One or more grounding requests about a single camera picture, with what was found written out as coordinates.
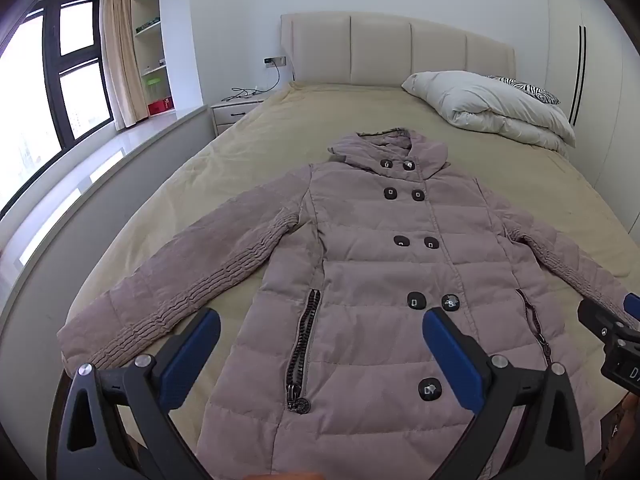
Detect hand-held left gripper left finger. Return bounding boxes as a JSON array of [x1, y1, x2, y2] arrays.
[[47, 307, 222, 480]]

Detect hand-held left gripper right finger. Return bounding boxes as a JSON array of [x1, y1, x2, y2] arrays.
[[421, 306, 587, 480]]

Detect mauve quilted down jacket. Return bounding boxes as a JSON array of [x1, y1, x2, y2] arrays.
[[56, 129, 636, 480]]

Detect white window seat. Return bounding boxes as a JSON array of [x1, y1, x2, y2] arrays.
[[0, 104, 217, 356]]

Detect white wardrobe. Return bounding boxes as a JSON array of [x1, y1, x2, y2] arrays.
[[545, 0, 640, 266]]

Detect folded white duvet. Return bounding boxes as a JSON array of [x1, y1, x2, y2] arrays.
[[401, 71, 577, 153]]

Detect zebra print pillow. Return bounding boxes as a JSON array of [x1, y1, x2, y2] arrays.
[[486, 75, 561, 106]]

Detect white nightstand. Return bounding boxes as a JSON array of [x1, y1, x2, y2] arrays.
[[210, 91, 273, 137]]

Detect bed with beige sheet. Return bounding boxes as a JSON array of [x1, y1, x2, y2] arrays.
[[62, 80, 640, 480]]

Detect beige curtain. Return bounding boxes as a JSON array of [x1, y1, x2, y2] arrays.
[[100, 0, 150, 131]]

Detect black framed window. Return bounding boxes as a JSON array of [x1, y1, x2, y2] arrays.
[[0, 0, 115, 221]]

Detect white open shelf unit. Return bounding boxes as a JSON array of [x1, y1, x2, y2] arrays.
[[131, 0, 177, 120]]

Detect cream padded headboard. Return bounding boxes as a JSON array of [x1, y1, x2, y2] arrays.
[[280, 12, 517, 92]]

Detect black cables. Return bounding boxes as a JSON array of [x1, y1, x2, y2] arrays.
[[221, 62, 282, 103]]

